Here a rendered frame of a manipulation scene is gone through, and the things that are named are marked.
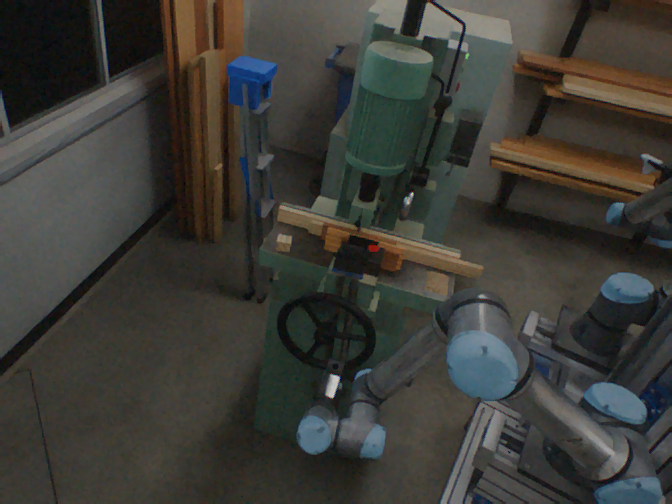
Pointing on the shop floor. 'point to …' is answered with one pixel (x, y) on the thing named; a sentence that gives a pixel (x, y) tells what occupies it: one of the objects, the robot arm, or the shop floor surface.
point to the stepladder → (254, 158)
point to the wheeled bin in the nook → (346, 63)
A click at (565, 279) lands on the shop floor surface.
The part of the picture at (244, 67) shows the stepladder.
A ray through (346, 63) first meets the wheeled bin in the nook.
